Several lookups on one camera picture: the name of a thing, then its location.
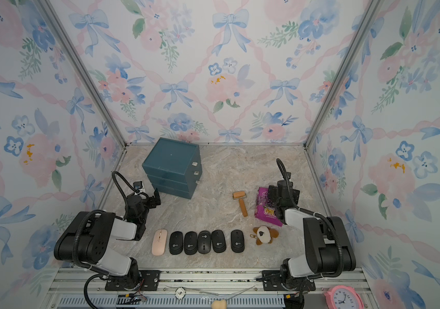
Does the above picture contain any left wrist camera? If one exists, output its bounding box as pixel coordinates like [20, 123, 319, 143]
[132, 181, 145, 194]

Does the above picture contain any teal drawer cabinet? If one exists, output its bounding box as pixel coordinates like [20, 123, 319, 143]
[142, 138, 203, 200]

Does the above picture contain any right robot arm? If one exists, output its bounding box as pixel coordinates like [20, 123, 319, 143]
[255, 180, 356, 293]

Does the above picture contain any brown plush dog toy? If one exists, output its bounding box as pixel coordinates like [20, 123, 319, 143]
[250, 225, 279, 245]

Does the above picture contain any pink computer mouse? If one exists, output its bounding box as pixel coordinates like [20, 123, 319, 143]
[151, 229, 168, 256]

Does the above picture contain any pink alarm clock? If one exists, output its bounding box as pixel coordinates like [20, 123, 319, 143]
[324, 285, 364, 309]

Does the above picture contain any black computer mouse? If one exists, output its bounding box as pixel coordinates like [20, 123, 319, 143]
[169, 231, 184, 255]
[230, 229, 245, 253]
[184, 231, 198, 256]
[212, 229, 226, 253]
[197, 230, 212, 254]

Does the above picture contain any purple snack bag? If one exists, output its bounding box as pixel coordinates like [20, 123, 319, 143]
[255, 187, 283, 227]

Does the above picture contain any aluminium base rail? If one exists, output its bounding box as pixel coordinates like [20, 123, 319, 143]
[45, 267, 375, 309]

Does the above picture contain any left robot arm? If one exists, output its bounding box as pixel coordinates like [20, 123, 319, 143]
[54, 191, 161, 292]

